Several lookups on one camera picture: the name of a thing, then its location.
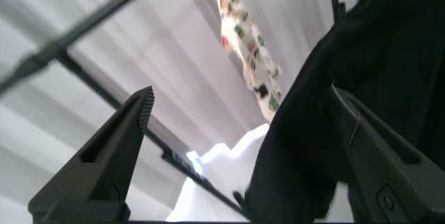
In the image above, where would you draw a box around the white curtain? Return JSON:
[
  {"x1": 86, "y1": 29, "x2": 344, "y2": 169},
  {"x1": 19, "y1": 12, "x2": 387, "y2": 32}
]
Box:
[{"x1": 0, "y1": 0, "x2": 371, "y2": 223}]

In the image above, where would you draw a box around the cream printed garment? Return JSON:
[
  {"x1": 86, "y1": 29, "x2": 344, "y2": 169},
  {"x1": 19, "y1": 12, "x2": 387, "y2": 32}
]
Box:
[{"x1": 212, "y1": 0, "x2": 284, "y2": 125}]

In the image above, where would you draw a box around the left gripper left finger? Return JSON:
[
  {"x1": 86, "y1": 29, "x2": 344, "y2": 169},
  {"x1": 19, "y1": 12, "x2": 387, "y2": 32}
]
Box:
[{"x1": 27, "y1": 85, "x2": 156, "y2": 223}]

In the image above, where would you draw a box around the black garment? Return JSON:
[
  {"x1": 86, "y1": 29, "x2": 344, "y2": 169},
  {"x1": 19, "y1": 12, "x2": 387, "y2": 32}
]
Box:
[{"x1": 244, "y1": 0, "x2": 445, "y2": 224}]

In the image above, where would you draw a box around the black clothes rack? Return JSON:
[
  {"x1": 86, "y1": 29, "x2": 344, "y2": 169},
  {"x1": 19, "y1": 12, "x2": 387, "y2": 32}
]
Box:
[{"x1": 0, "y1": 0, "x2": 348, "y2": 220}]

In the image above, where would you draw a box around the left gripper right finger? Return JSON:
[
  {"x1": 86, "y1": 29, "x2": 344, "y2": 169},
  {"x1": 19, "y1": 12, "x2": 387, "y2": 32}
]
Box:
[{"x1": 328, "y1": 84, "x2": 445, "y2": 224}]

